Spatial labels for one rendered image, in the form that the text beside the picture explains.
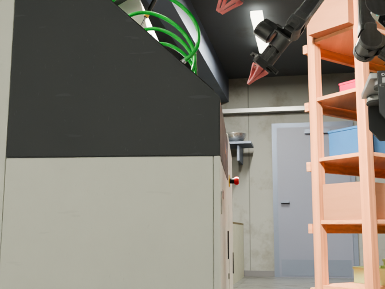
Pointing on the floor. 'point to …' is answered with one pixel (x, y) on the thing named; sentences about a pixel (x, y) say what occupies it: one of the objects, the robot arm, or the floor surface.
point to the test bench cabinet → (112, 223)
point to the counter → (238, 241)
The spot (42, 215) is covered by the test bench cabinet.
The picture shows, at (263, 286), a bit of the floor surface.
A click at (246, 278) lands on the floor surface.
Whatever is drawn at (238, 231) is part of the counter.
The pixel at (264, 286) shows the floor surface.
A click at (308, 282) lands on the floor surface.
